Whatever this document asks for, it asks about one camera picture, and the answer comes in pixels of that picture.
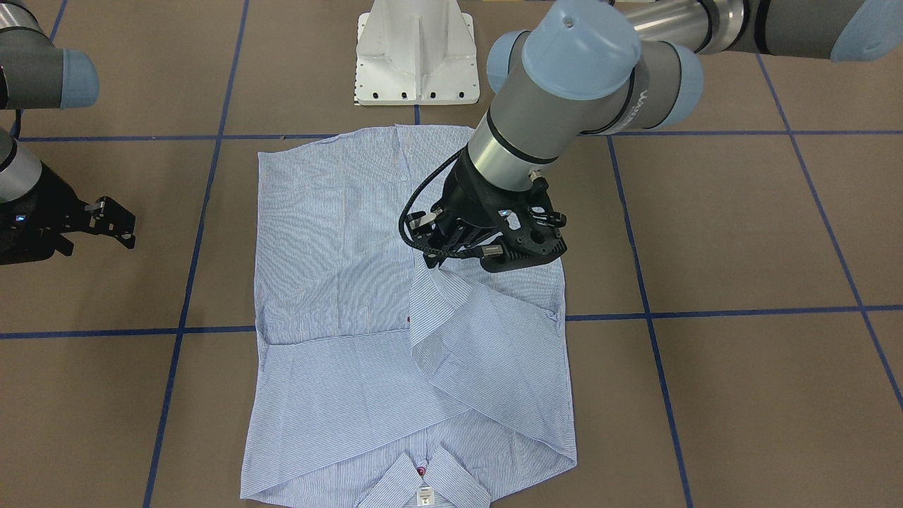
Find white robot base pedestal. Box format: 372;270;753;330
354;1;480;107

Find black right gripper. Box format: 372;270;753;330
1;164;136;265

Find blue striped button shirt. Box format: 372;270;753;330
240;125;577;507

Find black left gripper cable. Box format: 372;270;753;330
399;148;505;258

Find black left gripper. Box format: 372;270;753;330
408;149;568;273

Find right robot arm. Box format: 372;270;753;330
1;1;136;265

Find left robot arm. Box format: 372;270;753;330
398;1;901;273

